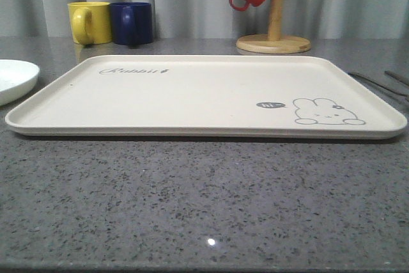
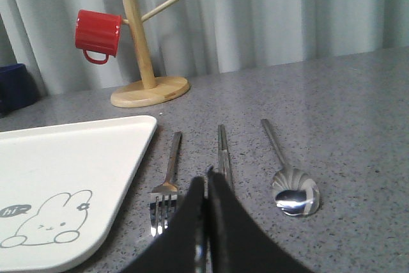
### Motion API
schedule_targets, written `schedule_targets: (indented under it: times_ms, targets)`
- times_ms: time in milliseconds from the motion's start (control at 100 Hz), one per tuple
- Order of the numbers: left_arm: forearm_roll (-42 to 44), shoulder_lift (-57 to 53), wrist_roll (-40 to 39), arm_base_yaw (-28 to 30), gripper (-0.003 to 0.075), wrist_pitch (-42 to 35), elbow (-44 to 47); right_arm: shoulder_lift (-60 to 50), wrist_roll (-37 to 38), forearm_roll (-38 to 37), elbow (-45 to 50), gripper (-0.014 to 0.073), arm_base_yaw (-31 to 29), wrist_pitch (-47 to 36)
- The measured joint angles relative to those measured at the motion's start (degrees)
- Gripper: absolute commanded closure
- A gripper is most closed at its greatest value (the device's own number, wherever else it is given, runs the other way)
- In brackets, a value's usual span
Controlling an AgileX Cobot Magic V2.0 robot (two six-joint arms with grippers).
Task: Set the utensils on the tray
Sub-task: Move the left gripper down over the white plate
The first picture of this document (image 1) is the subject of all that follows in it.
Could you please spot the silver fork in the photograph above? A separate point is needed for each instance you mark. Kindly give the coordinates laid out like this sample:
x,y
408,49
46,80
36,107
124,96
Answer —
x,y
366,78

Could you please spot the white round plate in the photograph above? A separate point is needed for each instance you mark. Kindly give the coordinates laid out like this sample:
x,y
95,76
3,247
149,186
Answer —
x,y
17,79

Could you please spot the silver chopstick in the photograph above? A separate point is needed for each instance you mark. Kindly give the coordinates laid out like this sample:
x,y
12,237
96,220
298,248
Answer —
x,y
400,78

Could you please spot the cream rabbit serving tray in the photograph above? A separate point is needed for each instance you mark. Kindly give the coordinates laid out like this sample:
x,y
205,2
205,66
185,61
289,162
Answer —
x,y
237,96

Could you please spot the wooden mug tree stand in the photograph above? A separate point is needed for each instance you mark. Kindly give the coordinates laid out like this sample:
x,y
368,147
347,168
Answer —
x,y
274,42

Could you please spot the dark blue mug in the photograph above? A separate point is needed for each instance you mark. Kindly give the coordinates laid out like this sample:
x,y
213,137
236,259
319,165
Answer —
x,y
131,23

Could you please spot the yellow mug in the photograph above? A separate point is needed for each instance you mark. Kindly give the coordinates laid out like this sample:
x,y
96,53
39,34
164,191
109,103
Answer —
x,y
90,22

